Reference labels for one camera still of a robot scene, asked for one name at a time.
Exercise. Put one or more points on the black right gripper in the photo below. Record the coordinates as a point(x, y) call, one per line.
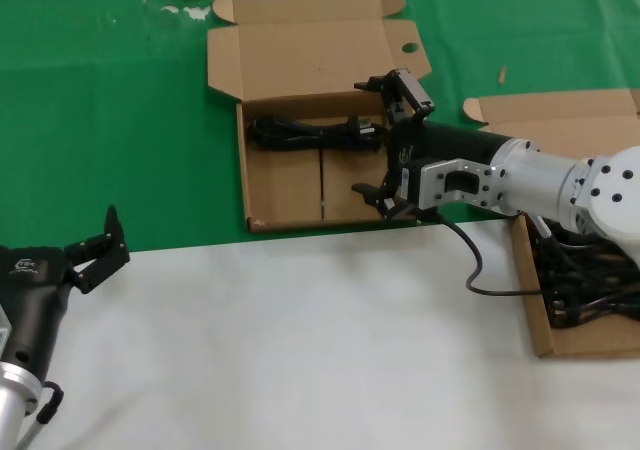
point(445, 142)

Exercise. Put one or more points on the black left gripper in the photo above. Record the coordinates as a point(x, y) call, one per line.
point(30, 300)

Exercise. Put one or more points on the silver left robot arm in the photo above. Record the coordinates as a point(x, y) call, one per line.
point(12, 405)

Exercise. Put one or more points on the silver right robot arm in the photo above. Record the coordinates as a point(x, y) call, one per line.
point(545, 180)

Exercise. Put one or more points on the open cardboard box with hole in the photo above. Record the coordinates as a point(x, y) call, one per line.
point(300, 60)

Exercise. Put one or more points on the long cardboard sliver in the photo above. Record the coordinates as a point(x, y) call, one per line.
point(502, 75)

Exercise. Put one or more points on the green table mat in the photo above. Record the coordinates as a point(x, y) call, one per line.
point(75, 120)

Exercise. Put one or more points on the clear torn tape scrap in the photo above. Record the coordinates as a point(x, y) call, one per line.
point(197, 14)

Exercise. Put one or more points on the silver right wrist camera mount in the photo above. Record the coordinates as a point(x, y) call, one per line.
point(435, 185)

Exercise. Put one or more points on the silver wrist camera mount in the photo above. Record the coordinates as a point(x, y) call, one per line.
point(3, 330)
point(435, 185)

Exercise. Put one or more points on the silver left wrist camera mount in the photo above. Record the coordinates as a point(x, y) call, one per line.
point(3, 330)

